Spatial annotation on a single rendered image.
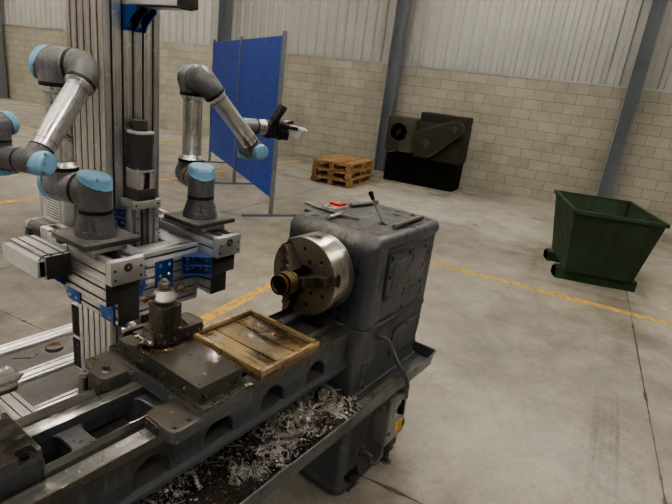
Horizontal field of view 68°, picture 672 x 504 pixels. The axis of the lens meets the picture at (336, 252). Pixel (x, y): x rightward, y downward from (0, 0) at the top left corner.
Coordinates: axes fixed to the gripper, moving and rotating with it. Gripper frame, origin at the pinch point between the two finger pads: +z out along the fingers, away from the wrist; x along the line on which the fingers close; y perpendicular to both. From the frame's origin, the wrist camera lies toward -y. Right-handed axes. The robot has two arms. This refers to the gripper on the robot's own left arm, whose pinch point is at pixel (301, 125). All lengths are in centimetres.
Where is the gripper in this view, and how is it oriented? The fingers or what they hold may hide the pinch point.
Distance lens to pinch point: 265.1
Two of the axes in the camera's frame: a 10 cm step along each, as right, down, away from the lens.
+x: 5.3, 4.5, -7.2
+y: -1.9, 8.9, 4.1
